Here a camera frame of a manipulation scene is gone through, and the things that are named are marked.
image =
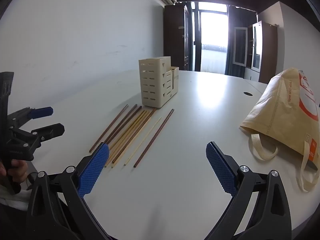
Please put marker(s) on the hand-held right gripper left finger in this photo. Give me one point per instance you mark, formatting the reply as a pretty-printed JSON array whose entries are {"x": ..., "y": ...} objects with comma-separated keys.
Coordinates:
[{"x": 93, "y": 170}]

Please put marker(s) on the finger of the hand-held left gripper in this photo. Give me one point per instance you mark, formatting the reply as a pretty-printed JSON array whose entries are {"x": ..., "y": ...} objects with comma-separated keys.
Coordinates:
[
  {"x": 50, "y": 130},
  {"x": 41, "y": 112}
]

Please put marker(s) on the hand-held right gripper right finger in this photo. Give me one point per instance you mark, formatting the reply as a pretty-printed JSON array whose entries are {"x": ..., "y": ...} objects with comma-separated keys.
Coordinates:
[{"x": 221, "y": 170}]

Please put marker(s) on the row of wooden chopsticks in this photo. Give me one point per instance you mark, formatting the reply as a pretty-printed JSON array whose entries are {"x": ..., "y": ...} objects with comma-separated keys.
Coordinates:
[{"x": 128, "y": 133}]

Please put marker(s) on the beige plastic utensil holder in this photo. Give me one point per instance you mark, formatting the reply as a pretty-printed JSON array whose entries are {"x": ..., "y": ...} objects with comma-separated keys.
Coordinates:
[{"x": 155, "y": 85}]

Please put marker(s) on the person's left hand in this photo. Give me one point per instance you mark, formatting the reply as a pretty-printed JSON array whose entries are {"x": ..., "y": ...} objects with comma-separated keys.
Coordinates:
[{"x": 18, "y": 170}]

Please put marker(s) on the brown cabinet with white doors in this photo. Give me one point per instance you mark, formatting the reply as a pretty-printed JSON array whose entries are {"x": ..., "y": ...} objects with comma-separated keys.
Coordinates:
[{"x": 265, "y": 52}]

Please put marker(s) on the bright balcony glass door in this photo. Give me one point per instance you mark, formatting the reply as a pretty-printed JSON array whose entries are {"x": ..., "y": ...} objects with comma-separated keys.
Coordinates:
[{"x": 212, "y": 37}]

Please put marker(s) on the dark brown tall cabinet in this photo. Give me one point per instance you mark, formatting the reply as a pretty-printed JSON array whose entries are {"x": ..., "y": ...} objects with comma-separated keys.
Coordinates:
[{"x": 175, "y": 35}]

